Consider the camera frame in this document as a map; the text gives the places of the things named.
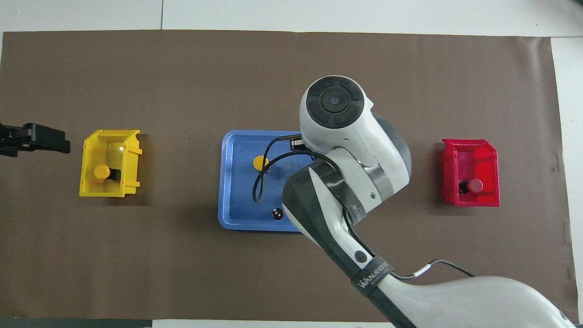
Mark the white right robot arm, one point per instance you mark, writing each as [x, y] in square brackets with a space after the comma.
[355, 150]

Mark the red push button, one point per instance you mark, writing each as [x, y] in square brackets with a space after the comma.
[474, 185]

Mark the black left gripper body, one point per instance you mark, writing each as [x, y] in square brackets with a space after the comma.
[13, 139]

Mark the brown paper table mat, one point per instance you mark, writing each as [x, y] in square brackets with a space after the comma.
[182, 82]

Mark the red plastic storage bin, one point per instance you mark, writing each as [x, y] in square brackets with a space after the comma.
[483, 159]

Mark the yellow push button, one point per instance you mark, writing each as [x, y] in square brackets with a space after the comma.
[260, 162]
[102, 171]

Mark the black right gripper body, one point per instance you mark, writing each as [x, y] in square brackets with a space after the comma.
[298, 145]

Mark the yellow plastic storage bin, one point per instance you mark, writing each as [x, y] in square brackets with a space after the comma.
[91, 155]

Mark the black push button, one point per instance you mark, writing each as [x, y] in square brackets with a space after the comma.
[277, 213]

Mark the blue plastic tray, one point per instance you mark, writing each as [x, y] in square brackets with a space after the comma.
[237, 200]

